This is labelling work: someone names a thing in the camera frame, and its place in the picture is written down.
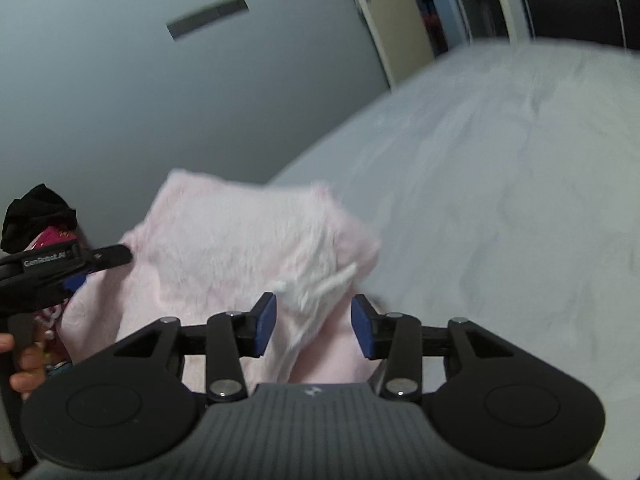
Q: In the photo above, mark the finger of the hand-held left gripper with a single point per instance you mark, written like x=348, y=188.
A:
x=110, y=255
x=75, y=282

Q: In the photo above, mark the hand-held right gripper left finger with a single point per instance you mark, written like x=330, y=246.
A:
x=265, y=322

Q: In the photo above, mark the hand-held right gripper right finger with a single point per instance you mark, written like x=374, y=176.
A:
x=362, y=325

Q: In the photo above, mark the pink embossed garment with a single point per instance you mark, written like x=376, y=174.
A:
x=225, y=240

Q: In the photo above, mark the person's left hand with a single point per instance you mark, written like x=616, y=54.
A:
x=30, y=370

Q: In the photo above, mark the magenta printed cloth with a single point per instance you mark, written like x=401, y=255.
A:
x=52, y=237

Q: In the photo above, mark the black cloth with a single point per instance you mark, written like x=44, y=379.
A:
x=37, y=217

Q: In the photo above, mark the bed with pale blue sheet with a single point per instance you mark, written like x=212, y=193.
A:
x=500, y=160

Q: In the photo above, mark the cream door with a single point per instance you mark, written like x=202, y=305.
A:
x=395, y=20

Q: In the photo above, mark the dark sliding wardrobe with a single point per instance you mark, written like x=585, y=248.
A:
x=575, y=0

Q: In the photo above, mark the grey wall plate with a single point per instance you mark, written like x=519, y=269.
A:
x=207, y=17

